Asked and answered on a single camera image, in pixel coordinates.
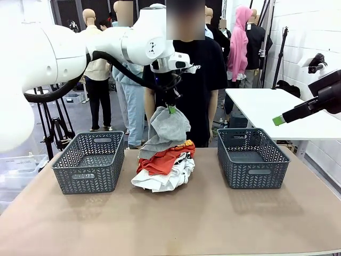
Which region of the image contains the white t-shirt with black print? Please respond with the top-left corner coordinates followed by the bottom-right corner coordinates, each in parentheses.
top-left (131, 153), bottom-right (196, 193)

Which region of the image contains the person's right forearm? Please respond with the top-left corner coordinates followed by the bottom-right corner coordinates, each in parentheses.
top-left (143, 86), bottom-right (157, 126)

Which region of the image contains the orange garment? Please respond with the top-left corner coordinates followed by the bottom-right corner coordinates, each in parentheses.
top-left (136, 139), bottom-right (196, 177)

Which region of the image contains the mannequin in cream jacket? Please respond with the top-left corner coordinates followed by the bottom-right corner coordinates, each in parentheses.
top-left (79, 8), bottom-right (112, 131)

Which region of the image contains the person's left forearm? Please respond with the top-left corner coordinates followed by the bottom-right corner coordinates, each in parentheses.
top-left (208, 89), bottom-right (219, 133)

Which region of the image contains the mannequin in black jacket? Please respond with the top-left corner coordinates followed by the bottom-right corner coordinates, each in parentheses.
top-left (245, 9), bottom-right (274, 89)

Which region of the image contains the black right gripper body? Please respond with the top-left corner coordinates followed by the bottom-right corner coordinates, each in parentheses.
top-left (307, 69), bottom-right (341, 114)

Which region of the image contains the white side table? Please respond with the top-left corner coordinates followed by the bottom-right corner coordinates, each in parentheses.
top-left (225, 87), bottom-right (341, 161)

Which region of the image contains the black camera tripod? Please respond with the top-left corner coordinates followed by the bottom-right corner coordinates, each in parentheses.
top-left (34, 86), bottom-right (76, 161)

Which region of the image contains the black light stand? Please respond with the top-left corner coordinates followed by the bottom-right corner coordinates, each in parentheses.
top-left (272, 26), bottom-right (290, 90)

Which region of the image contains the mannequin in light blue fleece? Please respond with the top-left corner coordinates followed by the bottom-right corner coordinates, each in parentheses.
top-left (111, 1), bottom-right (146, 149)

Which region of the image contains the clear plastic storage bin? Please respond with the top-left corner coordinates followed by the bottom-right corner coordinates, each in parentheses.
top-left (0, 153), bottom-right (48, 190)

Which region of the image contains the mannequin in pink hoodie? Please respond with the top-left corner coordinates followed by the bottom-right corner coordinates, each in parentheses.
top-left (226, 5), bottom-right (253, 82)

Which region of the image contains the person in black t-shirt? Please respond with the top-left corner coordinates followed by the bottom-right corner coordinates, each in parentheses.
top-left (142, 0), bottom-right (229, 148)

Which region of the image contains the black left arm cable sleeve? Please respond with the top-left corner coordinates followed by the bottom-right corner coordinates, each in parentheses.
top-left (23, 50), bottom-right (183, 103)

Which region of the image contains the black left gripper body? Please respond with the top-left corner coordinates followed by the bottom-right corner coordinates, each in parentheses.
top-left (161, 76), bottom-right (183, 106)

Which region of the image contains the grey garment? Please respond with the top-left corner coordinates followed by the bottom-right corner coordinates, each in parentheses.
top-left (138, 106), bottom-right (192, 160)

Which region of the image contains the black garment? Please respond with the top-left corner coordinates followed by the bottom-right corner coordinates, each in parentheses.
top-left (275, 79), bottom-right (301, 99)

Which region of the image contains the mannequin in black outfit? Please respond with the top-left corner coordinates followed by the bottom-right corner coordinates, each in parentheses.
top-left (205, 7), bottom-right (232, 81)

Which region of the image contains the grey plastic woven-pattern basket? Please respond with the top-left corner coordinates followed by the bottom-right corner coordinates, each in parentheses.
top-left (217, 127), bottom-right (291, 190)
top-left (51, 130), bottom-right (125, 195)

